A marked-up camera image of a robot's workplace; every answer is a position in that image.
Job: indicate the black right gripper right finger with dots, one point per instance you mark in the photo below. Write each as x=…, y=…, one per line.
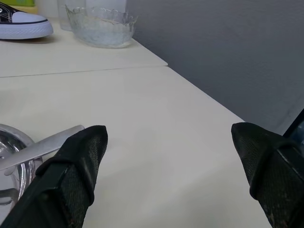
x=268, y=171

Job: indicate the black and white sneaker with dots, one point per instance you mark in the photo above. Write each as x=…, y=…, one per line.
x=21, y=22

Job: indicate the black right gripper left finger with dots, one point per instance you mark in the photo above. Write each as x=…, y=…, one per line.
x=71, y=175

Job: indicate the clear drinking glass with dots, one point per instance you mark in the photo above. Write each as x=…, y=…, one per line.
x=64, y=16

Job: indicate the round metal bowl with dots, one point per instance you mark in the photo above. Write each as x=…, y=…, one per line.
x=14, y=166

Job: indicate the clear scalloped glass bowl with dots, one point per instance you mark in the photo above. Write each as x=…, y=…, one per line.
x=104, y=26

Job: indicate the green box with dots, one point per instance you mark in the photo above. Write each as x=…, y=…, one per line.
x=25, y=3

